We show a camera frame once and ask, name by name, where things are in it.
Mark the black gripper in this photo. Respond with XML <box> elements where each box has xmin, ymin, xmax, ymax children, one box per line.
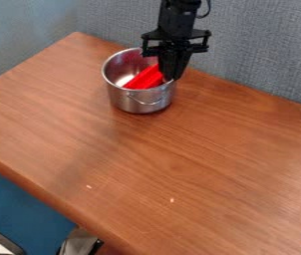
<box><xmin>142</xmin><ymin>6</ymin><xmax>212</xmax><ymax>81</ymax></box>

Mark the red star-shaped block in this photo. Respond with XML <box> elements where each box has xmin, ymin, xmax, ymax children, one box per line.
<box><xmin>124</xmin><ymin>64</ymin><xmax>163</xmax><ymax>90</ymax></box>

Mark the stainless steel pot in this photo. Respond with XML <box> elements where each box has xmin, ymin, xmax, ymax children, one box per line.
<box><xmin>102</xmin><ymin>48</ymin><xmax>176</xmax><ymax>114</ymax></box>

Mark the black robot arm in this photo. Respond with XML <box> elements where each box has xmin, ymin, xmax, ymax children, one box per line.
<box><xmin>142</xmin><ymin>0</ymin><xmax>212</xmax><ymax>81</ymax></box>

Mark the grey metal bracket under table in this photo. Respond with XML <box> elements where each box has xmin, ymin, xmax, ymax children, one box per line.
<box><xmin>57</xmin><ymin>227</ymin><xmax>105</xmax><ymax>255</ymax></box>

